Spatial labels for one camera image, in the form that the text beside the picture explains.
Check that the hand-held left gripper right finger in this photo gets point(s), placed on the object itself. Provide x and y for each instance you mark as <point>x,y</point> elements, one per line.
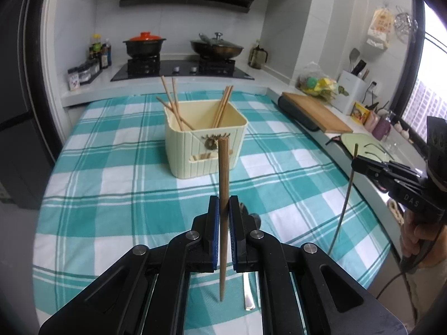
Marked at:
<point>234,226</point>

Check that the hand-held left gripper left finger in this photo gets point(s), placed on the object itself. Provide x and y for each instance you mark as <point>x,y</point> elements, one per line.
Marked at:
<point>213,226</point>

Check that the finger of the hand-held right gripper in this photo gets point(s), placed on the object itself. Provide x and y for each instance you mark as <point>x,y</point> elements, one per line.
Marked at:
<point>377,164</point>
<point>373,176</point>

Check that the wooden chopstick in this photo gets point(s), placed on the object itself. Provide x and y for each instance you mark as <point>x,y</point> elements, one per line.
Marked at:
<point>220,106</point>
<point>224,106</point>
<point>224,181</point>
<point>175,97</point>
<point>171,103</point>
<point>348,195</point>
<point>227,106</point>
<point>174,113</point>

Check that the cream ribbed utensil holder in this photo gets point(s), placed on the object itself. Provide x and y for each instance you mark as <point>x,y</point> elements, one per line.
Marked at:
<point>190,153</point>

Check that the person's right hand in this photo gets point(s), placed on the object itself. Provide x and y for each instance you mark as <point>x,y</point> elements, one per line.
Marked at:
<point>427,244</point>

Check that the kitchen sink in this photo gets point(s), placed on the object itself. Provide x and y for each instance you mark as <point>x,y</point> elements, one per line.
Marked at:
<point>370,146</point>

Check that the pink packet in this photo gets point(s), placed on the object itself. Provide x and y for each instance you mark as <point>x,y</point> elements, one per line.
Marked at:
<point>379,127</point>

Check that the yellow snack packet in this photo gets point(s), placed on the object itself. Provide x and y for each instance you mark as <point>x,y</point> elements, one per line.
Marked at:
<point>360,112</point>

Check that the white kitchen tool holder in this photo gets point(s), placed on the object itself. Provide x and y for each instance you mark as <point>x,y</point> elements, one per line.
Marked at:
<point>351,92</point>

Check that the wooden cutting board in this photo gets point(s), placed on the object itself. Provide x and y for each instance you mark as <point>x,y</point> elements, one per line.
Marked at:
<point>321,111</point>

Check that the window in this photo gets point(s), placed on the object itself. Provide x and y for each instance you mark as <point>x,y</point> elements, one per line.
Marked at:
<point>427,94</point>

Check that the plastic bag of sponges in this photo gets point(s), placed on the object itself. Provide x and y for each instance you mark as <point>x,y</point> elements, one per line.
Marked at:
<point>319,83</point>

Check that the kitchen spatulas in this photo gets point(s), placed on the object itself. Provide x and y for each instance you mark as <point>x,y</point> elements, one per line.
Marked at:
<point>357,64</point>

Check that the teal checkered tablecloth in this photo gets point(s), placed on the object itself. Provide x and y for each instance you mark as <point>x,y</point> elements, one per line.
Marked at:
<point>104,188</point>

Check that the black gas stove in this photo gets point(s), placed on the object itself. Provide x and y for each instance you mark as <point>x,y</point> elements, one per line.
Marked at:
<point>181,69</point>

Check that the glass kettle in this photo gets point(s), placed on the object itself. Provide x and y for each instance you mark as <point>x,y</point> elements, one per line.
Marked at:
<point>257,57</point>

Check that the dark wok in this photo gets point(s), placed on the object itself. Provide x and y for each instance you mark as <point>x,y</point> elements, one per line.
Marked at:
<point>218,51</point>

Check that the glass wok lid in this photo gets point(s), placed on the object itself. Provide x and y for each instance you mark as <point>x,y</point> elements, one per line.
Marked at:
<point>219,40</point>

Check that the metal ladle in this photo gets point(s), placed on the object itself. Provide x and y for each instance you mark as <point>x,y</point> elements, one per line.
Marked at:
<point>203,37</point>

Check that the black clay pot orange lid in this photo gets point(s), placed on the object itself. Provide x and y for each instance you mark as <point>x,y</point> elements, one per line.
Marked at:
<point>144,45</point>

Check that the row of seasoning bottles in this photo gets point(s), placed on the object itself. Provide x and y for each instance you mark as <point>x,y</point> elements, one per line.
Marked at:
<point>82,75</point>

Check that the dark sauce bottle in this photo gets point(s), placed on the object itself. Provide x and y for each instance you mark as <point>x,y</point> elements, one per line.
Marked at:
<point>105,56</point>

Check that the yellow cap condiment bottle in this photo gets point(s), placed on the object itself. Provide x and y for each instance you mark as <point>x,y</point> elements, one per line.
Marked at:
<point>95,43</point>

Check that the black refrigerator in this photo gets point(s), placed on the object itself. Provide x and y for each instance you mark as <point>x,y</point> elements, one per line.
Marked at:
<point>24,94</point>

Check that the wall outlet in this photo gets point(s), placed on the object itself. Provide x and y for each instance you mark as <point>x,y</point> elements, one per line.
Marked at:
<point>375,88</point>

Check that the hanging wall bag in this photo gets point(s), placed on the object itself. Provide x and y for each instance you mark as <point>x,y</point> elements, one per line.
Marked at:
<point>379,24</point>

